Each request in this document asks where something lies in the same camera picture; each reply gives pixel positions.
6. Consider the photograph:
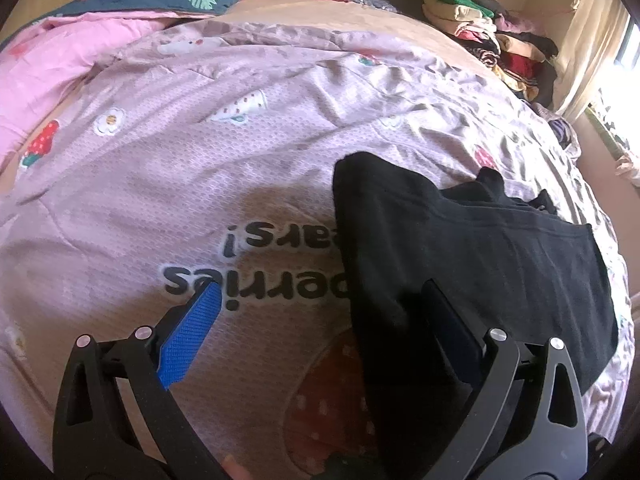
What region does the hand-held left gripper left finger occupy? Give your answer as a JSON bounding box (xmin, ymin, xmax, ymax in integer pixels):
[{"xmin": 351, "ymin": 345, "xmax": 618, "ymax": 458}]
[{"xmin": 52, "ymin": 280, "xmax": 226, "ymax": 480}]

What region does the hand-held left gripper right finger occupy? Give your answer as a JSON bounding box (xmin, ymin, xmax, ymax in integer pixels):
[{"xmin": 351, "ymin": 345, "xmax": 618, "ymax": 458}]
[{"xmin": 420, "ymin": 279, "xmax": 588, "ymax": 480}]

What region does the black sweater with orange cuffs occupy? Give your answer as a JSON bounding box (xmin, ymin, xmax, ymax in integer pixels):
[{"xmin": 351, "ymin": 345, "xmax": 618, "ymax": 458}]
[{"xmin": 327, "ymin": 151, "xmax": 621, "ymax": 480}]

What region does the pile of folded clothes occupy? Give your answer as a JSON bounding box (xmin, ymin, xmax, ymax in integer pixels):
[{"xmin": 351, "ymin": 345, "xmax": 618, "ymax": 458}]
[{"xmin": 422, "ymin": 0, "xmax": 583, "ymax": 156}]

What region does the lilac strawberry print blanket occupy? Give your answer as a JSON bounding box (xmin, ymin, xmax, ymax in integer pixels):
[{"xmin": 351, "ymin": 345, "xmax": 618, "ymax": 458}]
[{"xmin": 0, "ymin": 15, "xmax": 636, "ymax": 480}]

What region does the window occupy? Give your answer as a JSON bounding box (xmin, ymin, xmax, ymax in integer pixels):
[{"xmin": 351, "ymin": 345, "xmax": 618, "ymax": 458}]
[{"xmin": 585, "ymin": 10, "xmax": 640, "ymax": 181}]

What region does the pink blanket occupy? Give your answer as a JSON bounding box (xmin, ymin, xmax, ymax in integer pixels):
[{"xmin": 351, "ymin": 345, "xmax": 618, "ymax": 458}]
[{"xmin": 0, "ymin": 12, "xmax": 176, "ymax": 161}]

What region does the cream curtain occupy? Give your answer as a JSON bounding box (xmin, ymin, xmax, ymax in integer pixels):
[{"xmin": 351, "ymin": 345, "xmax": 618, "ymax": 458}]
[{"xmin": 550, "ymin": 0, "xmax": 631, "ymax": 121}]

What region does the beige bed sheet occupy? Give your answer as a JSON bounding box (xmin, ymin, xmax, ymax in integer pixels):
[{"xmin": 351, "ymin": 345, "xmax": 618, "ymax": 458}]
[{"xmin": 215, "ymin": 0, "xmax": 451, "ymax": 46}]

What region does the grey patterned cloth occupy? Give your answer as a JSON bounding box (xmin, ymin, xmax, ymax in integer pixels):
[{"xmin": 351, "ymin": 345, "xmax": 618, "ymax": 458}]
[{"xmin": 347, "ymin": 0, "xmax": 399, "ymax": 14}]

